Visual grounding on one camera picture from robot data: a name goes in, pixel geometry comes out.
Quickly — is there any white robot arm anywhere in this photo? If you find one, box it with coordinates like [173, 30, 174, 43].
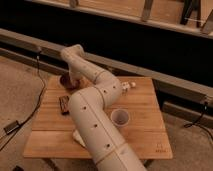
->
[61, 45, 147, 171]

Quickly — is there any white crumpled packet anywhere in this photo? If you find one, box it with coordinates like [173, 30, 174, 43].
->
[122, 82, 136, 93]

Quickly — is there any dark chocolate bar packet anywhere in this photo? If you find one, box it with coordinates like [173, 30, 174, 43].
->
[59, 96, 69, 115]

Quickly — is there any white sponge block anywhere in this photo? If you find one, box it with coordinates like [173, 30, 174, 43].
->
[72, 130, 86, 148]

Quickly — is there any black power adapter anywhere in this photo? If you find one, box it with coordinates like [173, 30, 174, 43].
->
[4, 121, 20, 135]

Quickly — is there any black cable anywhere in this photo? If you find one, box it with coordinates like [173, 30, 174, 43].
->
[183, 100, 213, 141]
[0, 49, 48, 151]

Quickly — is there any black cable at right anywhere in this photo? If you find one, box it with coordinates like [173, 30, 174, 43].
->
[183, 100, 213, 141]

